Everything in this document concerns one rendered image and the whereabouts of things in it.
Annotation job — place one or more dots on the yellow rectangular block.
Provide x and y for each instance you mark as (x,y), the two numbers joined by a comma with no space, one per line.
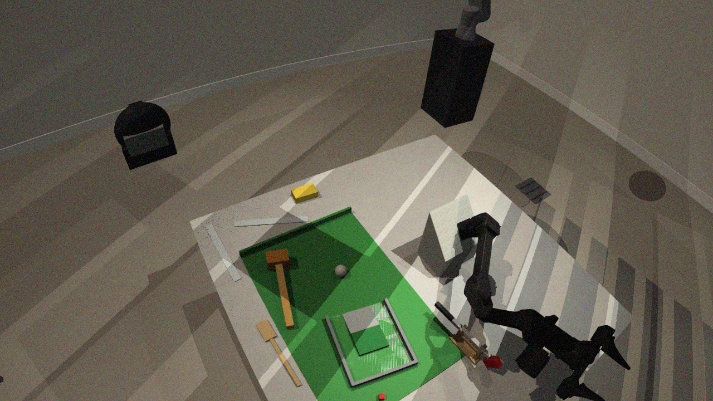
(304,193)

